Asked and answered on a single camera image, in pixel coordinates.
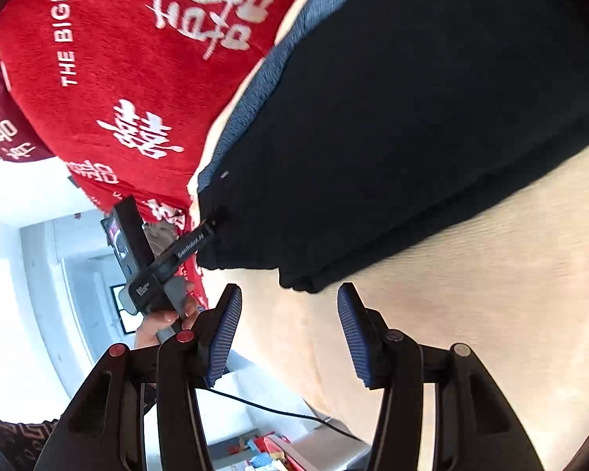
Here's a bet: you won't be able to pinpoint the black cable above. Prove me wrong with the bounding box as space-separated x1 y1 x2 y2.
207 387 364 442

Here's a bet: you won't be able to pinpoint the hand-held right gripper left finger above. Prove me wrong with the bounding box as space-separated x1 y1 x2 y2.
34 283 243 471

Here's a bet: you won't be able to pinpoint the black pants with blue waistband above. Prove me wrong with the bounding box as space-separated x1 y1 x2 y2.
196 0 589 292

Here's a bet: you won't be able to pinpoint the person's left hand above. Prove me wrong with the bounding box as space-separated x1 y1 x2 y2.
134 282 200 350

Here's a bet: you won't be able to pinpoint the grey-green cloth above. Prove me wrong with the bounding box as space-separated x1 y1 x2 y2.
145 221 180 256

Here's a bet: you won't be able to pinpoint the cream embossed pillow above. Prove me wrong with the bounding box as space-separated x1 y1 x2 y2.
187 0 589 471

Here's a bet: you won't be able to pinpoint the dark patterned cloth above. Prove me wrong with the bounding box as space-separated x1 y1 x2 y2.
0 412 60 471

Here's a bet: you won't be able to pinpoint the dark red printed cloth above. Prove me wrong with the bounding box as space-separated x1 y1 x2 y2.
0 42 57 164

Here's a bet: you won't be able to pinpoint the red printed blanket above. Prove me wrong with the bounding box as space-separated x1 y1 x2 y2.
0 0 325 310

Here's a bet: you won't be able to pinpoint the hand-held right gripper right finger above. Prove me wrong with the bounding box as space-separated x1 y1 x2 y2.
337 282 545 471

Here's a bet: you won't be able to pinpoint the red and blue packaging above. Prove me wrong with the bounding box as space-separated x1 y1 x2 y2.
226 431 317 471

